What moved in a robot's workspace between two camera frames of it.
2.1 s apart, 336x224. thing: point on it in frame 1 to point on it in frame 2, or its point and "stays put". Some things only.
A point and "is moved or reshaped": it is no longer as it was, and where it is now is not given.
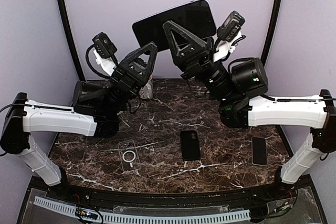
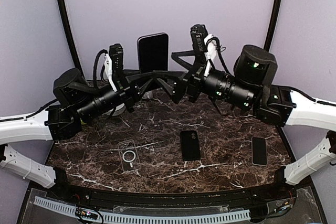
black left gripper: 126,82 to 128,88
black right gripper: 192,57 to 180,88
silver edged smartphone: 259,151 stays put
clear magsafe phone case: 129,156 stays put
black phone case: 190,145 stays put
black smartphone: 195,17 is moved or reshaped
